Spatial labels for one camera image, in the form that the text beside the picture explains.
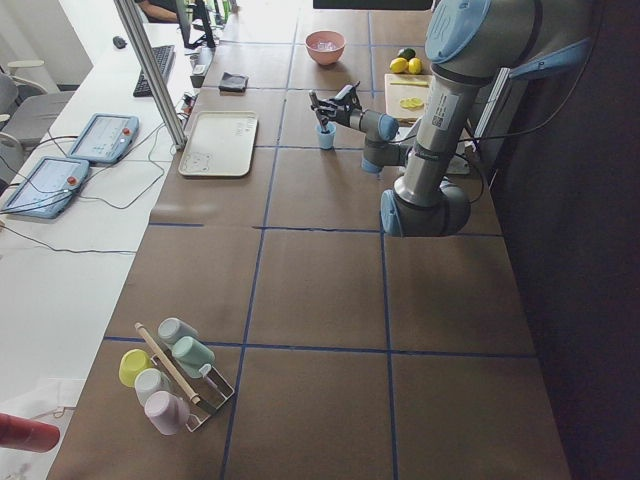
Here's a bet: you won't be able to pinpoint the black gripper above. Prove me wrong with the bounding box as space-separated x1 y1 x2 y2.
311 83 361 125

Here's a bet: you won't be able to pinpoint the light blue plastic cup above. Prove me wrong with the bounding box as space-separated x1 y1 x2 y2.
316 122 336 150

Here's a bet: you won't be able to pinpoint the steel muddler with black tip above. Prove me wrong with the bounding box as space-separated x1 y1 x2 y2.
309 90 333 126

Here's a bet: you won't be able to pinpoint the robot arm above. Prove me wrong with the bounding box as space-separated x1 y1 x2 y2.
311 1 593 237

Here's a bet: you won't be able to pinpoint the pink bowl of ice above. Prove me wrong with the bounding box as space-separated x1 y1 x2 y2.
305 30 346 66

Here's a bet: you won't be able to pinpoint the grey-white cup on rack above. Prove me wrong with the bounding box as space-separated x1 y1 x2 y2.
157 317 199 348

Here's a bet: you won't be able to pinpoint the mint green cup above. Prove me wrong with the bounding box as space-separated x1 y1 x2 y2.
171 336 215 379

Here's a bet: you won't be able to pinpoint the yellow cup on rack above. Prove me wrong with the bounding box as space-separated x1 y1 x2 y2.
118 349 152 388

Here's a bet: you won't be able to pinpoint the pale blue cup on rack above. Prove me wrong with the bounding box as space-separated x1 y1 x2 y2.
134 368 173 407

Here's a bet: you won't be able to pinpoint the pink cup on rack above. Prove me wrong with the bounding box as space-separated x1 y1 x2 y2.
144 391 190 435

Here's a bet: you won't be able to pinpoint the grey folded cloth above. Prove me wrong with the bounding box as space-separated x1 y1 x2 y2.
218 72 249 93

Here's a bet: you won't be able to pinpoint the wooden cutting board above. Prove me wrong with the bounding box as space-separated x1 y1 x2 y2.
384 73 432 125

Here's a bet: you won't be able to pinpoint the yellow lemon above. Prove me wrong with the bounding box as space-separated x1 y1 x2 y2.
407 57 423 75
389 57 409 74

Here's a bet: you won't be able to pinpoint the lemon slices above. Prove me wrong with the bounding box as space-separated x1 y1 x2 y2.
399 97 424 110

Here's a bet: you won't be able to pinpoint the cream bear serving tray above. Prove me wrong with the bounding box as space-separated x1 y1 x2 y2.
178 111 258 178

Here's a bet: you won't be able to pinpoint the green lime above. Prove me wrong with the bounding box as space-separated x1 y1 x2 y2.
397 47 416 61

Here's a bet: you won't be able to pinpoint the yellow plastic knife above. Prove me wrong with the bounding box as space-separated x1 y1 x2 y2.
389 80 430 88

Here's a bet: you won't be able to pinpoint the black keyboard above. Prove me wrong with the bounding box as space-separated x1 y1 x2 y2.
132 44 177 98

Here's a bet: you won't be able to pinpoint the black computer mouse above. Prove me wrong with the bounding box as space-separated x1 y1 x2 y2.
112 36 127 50

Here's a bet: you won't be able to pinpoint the blue teach pendant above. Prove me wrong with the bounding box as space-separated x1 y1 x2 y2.
1 157 91 220
67 113 139 164

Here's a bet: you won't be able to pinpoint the red bottle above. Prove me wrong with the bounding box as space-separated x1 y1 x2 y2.
1 413 60 453

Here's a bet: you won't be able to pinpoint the aluminium frame post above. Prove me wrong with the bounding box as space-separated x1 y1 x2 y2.
114 0 187 151

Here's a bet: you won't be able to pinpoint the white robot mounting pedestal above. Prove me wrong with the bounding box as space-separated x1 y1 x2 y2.
397 122 481 176

